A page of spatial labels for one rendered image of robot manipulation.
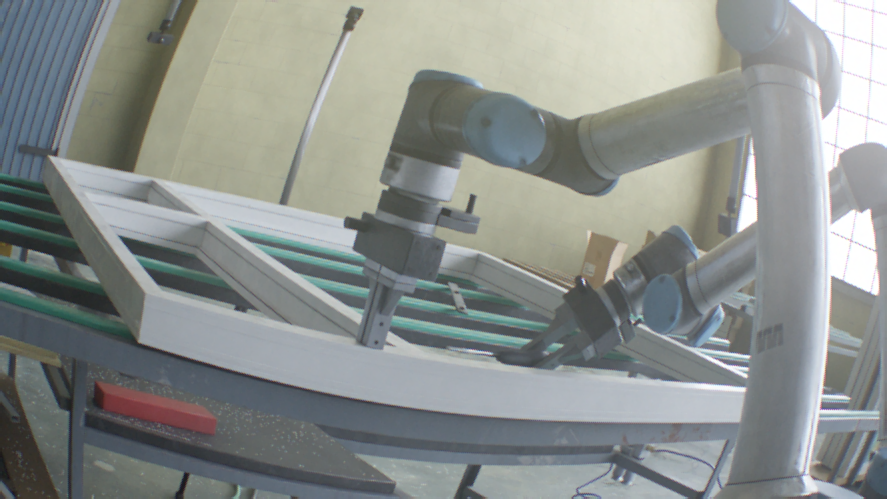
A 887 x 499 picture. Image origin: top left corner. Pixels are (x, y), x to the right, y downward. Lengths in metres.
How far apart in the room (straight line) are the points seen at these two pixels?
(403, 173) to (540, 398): 0.41
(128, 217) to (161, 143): 5.64
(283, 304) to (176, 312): 0.53
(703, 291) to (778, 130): 0.77
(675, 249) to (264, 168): 6.99
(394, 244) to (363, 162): 7.59
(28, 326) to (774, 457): 1.00
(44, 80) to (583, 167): 6.68
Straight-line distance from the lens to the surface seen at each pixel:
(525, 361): 1.89
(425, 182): 1.52
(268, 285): 2.00
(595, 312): 1.90
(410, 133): 1.53
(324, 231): 3.10
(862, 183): 1.60
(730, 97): 1.26
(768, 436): 0.93
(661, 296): 1.74
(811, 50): 1.07
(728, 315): 6.36
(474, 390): 1.67
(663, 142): 1.37
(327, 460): 2.19
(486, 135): 1.40
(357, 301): 2.56
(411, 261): 1.51
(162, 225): 2.31
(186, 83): 7.91
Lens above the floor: 1.21
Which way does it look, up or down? 6 degrees down
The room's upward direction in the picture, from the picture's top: 16 degrees clockwise
